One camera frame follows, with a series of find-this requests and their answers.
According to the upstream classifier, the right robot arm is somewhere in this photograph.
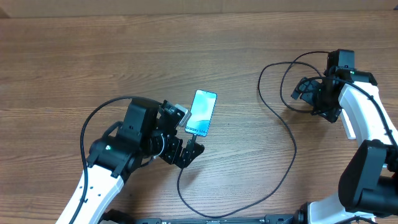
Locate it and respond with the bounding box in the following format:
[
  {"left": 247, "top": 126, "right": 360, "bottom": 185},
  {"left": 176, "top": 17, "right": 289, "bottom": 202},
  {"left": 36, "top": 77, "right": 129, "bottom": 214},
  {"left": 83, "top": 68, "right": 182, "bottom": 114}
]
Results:
[{"left": 290, "top": 49, "right": 397, "bottom": 223}]

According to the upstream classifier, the white power strip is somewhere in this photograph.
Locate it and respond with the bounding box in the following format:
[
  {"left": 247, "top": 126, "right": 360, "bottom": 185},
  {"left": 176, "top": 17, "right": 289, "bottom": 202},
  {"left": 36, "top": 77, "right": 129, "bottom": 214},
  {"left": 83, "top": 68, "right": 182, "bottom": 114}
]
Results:
[{"left": 340, "top": 109, "right": 356, "bottom": 140}]

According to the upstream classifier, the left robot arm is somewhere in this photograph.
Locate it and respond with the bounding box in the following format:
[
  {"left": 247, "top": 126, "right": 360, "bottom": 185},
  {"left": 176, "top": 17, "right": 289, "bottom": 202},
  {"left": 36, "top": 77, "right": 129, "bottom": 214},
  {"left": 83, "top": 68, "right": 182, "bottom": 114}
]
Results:
[{"left": 57, "top": 96, "right": 205, "bottom": 223}]

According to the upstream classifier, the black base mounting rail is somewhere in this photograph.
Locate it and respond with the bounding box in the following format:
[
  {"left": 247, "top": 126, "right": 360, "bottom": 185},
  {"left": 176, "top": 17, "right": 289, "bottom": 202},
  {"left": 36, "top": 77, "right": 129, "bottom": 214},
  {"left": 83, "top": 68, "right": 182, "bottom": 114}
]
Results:
[{"left": 98, "top": 214, "right": 294, "bottom": 224}]

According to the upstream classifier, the Samsung Galaxy smartphone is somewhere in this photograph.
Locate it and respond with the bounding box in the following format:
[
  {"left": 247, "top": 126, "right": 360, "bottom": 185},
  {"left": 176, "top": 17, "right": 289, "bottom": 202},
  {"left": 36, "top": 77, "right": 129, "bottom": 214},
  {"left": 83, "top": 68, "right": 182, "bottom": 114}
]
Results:
[{"left": 185, "top": 90, "right": 217, "bottom": 137}]

